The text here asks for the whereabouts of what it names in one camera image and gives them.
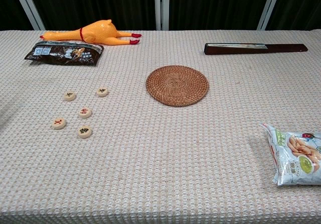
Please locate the wooden chess piece black character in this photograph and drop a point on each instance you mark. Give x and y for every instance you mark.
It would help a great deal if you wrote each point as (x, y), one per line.
(69, 96)
(102, 91)
(84, 131)

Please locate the wooden chess piece red character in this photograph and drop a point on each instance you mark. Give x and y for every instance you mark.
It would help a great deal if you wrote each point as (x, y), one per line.
(58, 123)
(85, 112)

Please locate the round woven rattan coaster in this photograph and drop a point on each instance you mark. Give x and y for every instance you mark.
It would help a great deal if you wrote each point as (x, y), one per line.
(177, 86)

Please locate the beige woven tablecloth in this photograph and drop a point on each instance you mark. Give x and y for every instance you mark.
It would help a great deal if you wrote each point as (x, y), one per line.
(160, 158)

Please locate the yellow rubber chicken toy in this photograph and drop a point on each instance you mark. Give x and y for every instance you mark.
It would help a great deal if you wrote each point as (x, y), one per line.
(97, 31)

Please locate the dark wooden folded fan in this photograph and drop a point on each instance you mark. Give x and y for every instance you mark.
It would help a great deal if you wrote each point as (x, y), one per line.
(250, 49)

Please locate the dark brown snack packet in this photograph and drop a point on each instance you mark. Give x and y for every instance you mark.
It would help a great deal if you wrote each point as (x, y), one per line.
(62, 54)

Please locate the dark pleated curtain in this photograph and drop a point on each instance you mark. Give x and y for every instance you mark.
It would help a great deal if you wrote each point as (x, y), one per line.
(100, 3)

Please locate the white green snack bag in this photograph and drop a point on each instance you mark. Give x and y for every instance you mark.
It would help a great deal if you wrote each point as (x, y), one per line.
(296, 156)

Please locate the white double frame post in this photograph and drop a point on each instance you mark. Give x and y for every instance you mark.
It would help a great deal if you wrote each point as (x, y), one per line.
(157, 8)

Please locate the white slanted frame post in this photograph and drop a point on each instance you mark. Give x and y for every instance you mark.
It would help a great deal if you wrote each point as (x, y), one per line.
(27, 8)
(269, 8)

